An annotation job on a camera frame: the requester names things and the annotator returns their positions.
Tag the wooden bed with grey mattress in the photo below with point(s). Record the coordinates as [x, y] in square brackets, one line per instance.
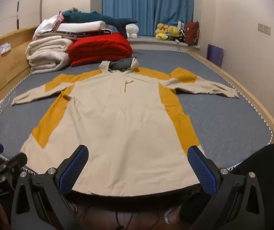
[223, 119]

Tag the white folded pillow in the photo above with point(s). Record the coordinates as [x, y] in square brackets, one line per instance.
[81, 25]

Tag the person's foot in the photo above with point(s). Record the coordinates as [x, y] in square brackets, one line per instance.
[172, 216]

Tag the cream and yellow hooded jacket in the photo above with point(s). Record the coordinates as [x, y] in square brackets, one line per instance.
[117, 124]

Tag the dark patterned folded sheet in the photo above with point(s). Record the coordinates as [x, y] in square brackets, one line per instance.
[86, 34]

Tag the yellow plush toy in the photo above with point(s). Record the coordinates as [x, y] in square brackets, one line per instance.
[161, 31]
[173, 31]

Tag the small white packet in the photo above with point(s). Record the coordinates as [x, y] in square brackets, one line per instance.
[5, 48]

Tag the wall switch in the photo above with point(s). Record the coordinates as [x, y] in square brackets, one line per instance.
[267, 29]
[260, 27]

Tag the purple bag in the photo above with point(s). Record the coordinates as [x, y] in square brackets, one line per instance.
[215, 55]

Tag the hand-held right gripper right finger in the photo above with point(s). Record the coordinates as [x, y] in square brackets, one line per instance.
[202, 172]

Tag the white wardrobe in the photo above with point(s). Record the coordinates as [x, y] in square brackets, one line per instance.
[12, 4]

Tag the red folded quilt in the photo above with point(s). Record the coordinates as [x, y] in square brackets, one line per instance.
[98, 48]

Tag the teal shark plush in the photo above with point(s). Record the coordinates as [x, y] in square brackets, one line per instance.
[86, 16]

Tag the white plush toy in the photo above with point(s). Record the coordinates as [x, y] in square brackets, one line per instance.
[132, 30]

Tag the white pink-trimmed quilt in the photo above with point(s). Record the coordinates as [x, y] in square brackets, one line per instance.
[44, 27]

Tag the blue curtain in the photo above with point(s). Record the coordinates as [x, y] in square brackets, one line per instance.
[148, 4]

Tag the white fluffy folded blanket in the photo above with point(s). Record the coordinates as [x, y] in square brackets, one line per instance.
[46, 52]

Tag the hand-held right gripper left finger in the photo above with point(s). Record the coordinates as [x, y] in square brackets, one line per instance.
[73, 172]

